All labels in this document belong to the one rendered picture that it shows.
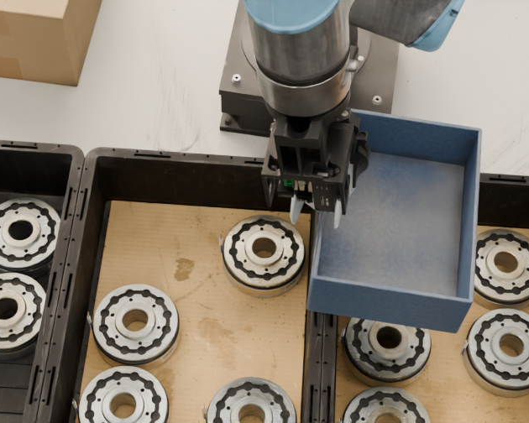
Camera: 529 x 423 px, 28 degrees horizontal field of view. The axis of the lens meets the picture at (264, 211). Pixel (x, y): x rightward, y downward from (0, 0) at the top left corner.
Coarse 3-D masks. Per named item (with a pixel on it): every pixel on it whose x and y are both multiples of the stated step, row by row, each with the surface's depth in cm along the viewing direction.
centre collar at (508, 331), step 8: (504, 328) 125; (512, 328) 125; (496, 336) 125; (504, 336) 125; (512, 336) 126; (520, 336) 125; (496, 344) 124; (528, 344) 124; (496, 352) 124; (528, 352) 124; (504, 360) 123; (512, 360) 123; (520, 360) 123
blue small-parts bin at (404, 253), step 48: (384, 144) 111; (432, 144) 110; (480, 144) 106; (384, 192) 110; (432, 192) 111; (336, 240) 107; (384, 240) 107; (432, 240) 108; (336, 288) 98; (384, 288) 97; (432, 288) 105
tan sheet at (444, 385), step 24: (480, 312) 130; (528, 312) 131; (432, 336) 129; (456, 336) 129; (336, 360) 127; (432, 360) 127; (456, 360) 127; (336, 384) 125; (360, 384) 125; (408, 384) 125; (432, 384) 125; (456, 384) 125; (336, 408) 124; (432, 408) 124; (456, 408) 124; (480, 408) 124; (504, 408) 124; (528, 408) 124
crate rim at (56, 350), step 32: (96, 160) 129; (128, 160) 129; (160, 160) 129; (192, 160) 129; (224, 160) 129; (256, 160) 129; (64, 288) 120; (64, 320) 118; (320, 320) 118; (320, 352) 116; (320, 384) 114
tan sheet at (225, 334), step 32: (128, 224) 136; (160, 224) 136; (192, 224) 136; (224, 224) 136; (128, 256) 133; (160, 256) 133; (192, 256) 134; (160, 288) 131; (192, 288) 131; (224, 288) 131; (192, 320) 129; (224, 320) 129; (256, 320) 129; (288, 320) 129; (96, 352) 126; (192, 352) 127; (224, 352) 127; (256, 352) 127; (288, 352) 127; (192, 384) 125; (224, 384) 125; (288, 384) 125; (192, 416) 123; (256, 416) 123
